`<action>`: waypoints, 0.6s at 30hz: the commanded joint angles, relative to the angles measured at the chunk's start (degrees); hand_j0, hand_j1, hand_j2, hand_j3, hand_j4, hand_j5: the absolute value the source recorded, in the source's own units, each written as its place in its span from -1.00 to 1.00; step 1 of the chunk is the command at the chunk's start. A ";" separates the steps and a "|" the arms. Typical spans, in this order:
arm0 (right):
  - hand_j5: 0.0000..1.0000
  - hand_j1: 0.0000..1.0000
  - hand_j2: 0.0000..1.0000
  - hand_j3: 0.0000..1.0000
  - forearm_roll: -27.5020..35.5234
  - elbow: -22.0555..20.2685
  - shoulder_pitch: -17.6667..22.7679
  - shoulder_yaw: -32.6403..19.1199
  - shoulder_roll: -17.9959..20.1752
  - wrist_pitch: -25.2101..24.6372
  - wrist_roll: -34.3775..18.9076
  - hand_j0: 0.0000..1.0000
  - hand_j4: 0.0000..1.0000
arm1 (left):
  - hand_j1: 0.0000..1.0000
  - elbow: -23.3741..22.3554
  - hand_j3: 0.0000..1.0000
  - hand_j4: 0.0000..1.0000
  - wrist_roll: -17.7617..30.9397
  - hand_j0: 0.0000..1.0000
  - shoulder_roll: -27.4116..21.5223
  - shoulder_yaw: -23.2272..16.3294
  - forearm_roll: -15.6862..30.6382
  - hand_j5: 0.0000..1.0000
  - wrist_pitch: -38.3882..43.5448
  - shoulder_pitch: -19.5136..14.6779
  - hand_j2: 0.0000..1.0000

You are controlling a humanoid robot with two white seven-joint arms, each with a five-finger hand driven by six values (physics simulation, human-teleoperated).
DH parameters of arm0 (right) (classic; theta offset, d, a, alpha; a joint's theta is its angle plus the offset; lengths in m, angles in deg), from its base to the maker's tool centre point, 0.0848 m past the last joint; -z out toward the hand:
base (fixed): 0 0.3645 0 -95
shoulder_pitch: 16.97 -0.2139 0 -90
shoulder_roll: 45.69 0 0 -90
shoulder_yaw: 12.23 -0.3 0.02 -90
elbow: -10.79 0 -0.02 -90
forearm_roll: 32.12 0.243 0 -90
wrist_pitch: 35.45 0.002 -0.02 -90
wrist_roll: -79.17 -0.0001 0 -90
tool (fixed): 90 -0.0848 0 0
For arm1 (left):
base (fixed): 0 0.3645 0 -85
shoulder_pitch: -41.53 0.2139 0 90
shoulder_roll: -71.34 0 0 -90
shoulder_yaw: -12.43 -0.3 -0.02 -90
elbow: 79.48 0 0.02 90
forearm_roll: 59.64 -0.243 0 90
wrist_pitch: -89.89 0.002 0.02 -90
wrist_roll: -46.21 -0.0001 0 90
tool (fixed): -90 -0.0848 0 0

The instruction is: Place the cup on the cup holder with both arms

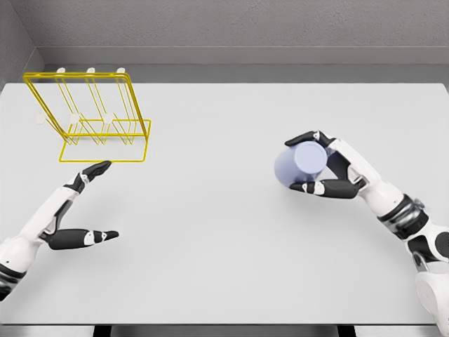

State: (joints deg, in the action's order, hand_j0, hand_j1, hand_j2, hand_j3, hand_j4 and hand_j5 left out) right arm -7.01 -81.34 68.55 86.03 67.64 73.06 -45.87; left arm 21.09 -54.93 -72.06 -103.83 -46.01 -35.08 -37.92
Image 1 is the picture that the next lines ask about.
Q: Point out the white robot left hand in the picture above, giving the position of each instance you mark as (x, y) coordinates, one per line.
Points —
(56, 207)

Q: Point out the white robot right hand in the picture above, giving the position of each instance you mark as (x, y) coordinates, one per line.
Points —
(358, 165)

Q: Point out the lavender cup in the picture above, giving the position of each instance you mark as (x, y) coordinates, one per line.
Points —
(298, 165)

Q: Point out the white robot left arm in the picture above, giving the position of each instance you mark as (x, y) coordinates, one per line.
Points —
(12, 259)

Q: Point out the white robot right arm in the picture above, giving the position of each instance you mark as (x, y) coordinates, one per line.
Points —
(421, 238)

